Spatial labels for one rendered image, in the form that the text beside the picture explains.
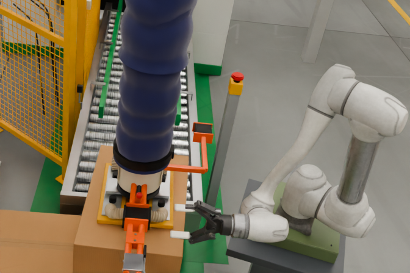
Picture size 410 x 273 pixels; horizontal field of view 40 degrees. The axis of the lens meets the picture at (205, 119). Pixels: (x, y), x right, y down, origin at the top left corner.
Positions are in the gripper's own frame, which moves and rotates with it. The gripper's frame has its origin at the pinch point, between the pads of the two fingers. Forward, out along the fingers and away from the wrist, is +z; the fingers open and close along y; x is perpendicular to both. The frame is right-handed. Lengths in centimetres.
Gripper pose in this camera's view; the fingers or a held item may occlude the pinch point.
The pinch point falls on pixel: (175, 221)
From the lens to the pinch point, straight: 205.1
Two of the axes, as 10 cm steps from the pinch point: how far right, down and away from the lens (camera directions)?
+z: -9.9, -1.0, -1.2
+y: -1.5, 8.1, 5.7
